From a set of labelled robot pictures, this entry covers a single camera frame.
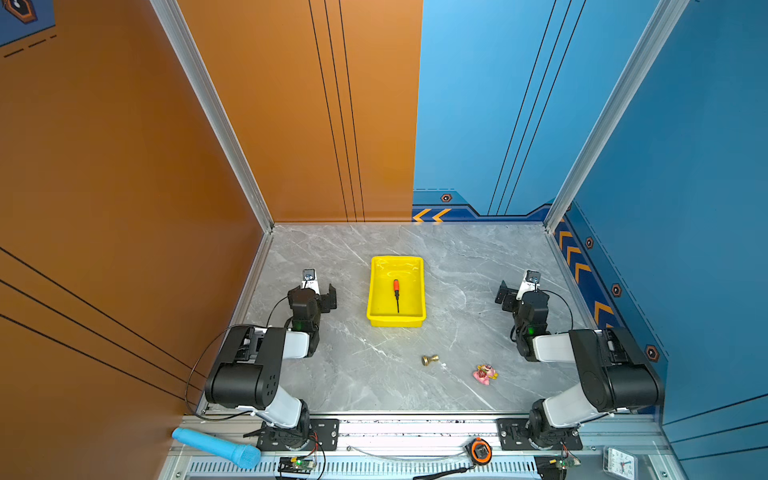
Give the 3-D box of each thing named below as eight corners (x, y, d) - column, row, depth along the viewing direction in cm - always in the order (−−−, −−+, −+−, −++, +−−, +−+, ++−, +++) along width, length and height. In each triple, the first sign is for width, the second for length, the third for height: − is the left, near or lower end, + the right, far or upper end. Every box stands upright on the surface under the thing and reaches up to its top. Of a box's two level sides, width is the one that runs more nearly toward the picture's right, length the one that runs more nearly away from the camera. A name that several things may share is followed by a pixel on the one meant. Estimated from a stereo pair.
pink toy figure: (480, 389, 82) (484, 384, 79) (470, 373, 85) (473, 368, 82) (496, 379, 84) (500, 375, 81) (485, 364, 87) (488, 359, 83)
